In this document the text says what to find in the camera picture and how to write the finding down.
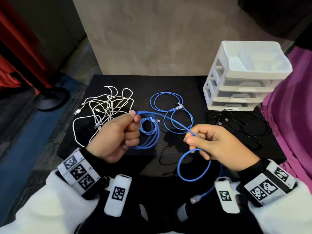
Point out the person's right thumb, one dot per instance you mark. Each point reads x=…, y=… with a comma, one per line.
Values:
x=204, y=129

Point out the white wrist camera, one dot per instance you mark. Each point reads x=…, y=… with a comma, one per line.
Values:
x=226, y=196
x=118, y=194

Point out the wristband with markers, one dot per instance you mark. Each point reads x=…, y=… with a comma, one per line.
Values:
x=268, y=185
x=78, y=171

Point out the purple cloth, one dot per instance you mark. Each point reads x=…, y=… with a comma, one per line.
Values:
x=292, y=107

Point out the red curtain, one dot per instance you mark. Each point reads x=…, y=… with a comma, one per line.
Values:
x=17, y=46

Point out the person's left middle finger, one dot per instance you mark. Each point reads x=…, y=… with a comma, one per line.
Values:
x=133, y=137

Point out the person's right hand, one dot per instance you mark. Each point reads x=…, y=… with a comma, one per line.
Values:
x=226, y=147

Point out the person's left forearm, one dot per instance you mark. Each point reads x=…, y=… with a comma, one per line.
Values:
x=46, y=207

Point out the person's left thumb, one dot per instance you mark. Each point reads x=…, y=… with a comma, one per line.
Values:
x=125, y=116

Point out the person's left hand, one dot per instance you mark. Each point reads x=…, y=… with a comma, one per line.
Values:
x=109, y=138

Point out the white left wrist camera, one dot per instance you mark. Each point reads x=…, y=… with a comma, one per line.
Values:
x=118, y=194

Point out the grey partition panel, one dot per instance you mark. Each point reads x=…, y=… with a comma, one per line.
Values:
x=158, y=34

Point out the right wristband with markers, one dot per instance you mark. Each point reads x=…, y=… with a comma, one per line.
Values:
x=268, y=185

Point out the clear plastic drawer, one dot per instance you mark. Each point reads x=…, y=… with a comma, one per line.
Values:
x=240, y=96
x=246, y=84
x=234, y=105

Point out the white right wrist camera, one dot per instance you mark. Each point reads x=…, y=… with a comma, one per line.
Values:
x=226, y=196

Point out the white plastic drawer unit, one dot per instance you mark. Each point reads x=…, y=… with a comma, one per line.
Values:
x=248, y=60

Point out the person's right forearm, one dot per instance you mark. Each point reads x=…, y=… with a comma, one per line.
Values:
x=282, y=212

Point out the person's right middle finger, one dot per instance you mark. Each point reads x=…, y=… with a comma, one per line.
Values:
x=201, y=154

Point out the left wristband with markers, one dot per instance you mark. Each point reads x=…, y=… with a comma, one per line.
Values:
x=78, y=171

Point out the black round stand base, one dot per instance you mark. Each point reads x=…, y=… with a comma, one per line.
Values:
x=52, y=97

